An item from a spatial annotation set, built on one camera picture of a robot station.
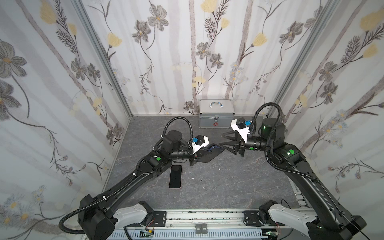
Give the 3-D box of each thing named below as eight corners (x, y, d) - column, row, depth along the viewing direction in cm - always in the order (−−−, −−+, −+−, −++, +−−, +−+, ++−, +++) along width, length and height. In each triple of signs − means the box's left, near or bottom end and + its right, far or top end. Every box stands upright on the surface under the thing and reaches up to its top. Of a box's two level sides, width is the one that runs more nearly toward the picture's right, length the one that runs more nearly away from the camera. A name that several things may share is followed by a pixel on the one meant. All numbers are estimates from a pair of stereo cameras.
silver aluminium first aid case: (199, 129, 115) (199, 114, 102) (198, 112, 127) (199, 97, 114) (230, 129, 115) (235, 114, 103) (227, 112, 127) (230, 97, 115)
